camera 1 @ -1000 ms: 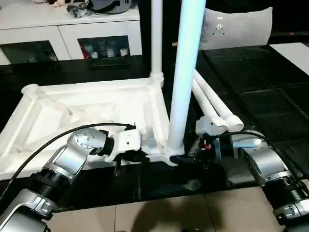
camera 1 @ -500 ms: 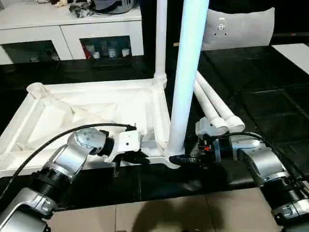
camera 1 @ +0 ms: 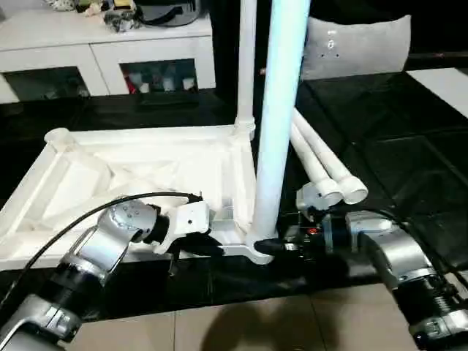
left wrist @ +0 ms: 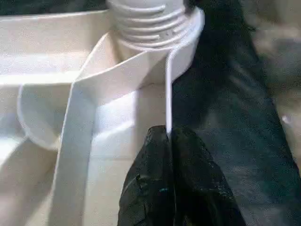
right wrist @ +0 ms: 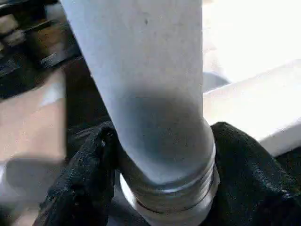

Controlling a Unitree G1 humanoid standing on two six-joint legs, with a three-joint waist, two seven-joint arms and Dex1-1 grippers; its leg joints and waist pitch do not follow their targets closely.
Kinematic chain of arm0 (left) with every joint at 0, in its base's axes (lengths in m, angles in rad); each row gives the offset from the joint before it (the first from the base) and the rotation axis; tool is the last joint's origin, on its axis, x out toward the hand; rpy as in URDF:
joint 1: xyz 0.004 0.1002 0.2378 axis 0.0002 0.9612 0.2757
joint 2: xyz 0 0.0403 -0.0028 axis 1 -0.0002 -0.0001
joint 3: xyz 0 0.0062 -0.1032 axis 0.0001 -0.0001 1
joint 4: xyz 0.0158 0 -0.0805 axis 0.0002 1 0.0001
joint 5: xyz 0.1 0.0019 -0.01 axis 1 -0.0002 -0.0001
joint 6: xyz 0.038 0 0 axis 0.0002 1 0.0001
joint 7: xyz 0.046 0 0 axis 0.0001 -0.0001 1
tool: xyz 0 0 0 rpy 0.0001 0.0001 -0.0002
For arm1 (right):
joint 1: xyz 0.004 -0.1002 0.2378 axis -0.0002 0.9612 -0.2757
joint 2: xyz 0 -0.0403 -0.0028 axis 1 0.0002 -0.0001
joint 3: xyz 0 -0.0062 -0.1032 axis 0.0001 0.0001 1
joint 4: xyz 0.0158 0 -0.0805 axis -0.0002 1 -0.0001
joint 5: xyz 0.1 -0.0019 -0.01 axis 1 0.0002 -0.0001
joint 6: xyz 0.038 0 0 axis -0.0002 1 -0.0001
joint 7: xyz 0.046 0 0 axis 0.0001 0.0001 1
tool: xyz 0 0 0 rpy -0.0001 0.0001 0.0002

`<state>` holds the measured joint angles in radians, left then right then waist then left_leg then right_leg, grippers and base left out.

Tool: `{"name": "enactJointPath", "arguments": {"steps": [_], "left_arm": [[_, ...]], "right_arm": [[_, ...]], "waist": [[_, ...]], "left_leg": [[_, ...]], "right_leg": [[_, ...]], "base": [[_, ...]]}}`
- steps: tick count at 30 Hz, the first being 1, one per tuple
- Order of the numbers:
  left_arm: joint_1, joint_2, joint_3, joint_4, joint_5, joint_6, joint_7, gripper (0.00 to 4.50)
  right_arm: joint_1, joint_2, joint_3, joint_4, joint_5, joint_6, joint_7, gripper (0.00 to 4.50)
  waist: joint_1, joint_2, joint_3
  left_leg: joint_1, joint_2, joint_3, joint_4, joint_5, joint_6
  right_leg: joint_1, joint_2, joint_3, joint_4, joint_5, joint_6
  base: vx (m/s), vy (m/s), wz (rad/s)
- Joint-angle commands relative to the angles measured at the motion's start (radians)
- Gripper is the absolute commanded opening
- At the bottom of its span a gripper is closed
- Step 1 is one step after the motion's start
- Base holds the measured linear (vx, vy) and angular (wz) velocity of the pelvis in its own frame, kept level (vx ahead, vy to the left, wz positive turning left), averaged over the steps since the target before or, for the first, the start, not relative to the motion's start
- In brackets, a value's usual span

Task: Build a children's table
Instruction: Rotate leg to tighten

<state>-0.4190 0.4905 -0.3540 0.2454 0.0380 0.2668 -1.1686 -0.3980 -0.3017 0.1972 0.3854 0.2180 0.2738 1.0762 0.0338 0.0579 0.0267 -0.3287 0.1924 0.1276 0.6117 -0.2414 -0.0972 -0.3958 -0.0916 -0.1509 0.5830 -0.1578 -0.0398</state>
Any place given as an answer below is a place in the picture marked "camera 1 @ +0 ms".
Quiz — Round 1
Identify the black work mat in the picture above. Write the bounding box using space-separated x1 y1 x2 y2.
0 71 468 322

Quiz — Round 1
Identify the white plastic table leg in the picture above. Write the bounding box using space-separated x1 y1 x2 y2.
250 0 312 244
290 124 343 204
235 0 259 129
292 109 368 205

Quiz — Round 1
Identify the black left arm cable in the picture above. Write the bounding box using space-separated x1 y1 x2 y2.
0 192 204 304

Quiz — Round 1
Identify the white flat board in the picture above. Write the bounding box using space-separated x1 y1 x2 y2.
405 67 468 120

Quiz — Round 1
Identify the pale small toy figure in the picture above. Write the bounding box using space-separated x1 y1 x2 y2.
82 0 110 18

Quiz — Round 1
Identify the dark tangled small object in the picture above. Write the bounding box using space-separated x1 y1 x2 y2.
104 9 138 32

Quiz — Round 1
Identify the white cabinet with glass doors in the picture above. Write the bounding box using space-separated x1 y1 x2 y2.
0 9 216 105

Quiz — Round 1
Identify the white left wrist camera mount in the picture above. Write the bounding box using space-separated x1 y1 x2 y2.
153 203 213 255

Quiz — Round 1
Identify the grey cushion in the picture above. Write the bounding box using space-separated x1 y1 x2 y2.
301 15 412 80

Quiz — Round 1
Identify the grey rounded device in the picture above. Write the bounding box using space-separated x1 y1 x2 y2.
137 0 205 26

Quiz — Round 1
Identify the white plastic table top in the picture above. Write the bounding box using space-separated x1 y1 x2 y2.
0 124 275 271

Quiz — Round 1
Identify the black box with yellow label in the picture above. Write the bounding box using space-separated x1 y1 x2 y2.
210 0 312 96

